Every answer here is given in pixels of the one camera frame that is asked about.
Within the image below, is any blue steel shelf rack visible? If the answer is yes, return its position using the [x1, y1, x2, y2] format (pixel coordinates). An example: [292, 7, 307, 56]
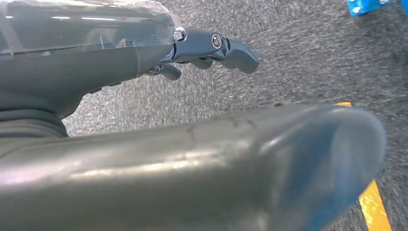
[346, 0, 408, 17]

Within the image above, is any yellow floor tape square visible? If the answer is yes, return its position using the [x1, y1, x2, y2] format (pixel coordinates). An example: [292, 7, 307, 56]
[334, 101, 393, 231]

